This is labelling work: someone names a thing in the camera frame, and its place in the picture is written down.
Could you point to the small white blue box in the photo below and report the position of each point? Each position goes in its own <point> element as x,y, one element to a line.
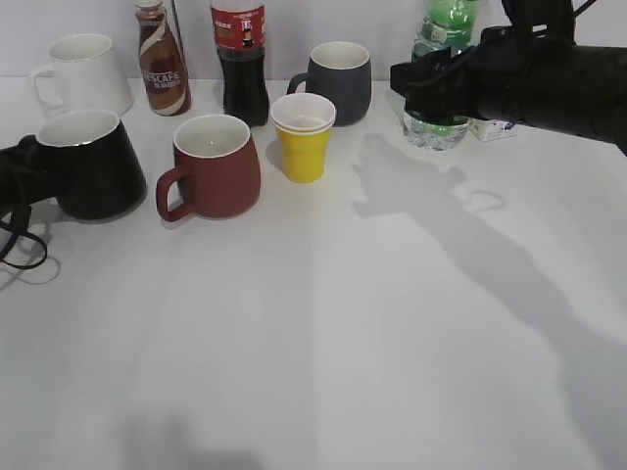
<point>491,130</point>

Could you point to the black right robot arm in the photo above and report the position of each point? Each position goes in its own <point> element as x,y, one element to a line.
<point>530,72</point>

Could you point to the cola bottle red label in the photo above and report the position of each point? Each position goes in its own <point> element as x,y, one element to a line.
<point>239,29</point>

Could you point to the dark red ceramic mug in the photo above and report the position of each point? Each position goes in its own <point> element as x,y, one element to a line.
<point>216,173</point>

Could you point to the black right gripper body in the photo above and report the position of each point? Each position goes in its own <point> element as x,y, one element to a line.
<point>440,86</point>

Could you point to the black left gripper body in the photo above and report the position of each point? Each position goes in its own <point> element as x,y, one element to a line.
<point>30,173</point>

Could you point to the green label water bottle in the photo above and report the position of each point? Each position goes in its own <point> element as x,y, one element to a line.
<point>445,24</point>

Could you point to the Nescafe coffee bottle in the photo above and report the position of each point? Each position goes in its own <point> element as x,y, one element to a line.
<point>162,68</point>

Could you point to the dark grey ceramic mug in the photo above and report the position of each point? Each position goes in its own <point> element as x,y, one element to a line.
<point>340,71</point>

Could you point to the yellow paper cup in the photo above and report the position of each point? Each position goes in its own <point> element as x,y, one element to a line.
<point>303,123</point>

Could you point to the white ceramic mug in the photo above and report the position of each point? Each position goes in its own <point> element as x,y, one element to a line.
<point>87,75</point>

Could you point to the black ceramic mug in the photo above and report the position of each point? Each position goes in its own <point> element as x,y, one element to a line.
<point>96,173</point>

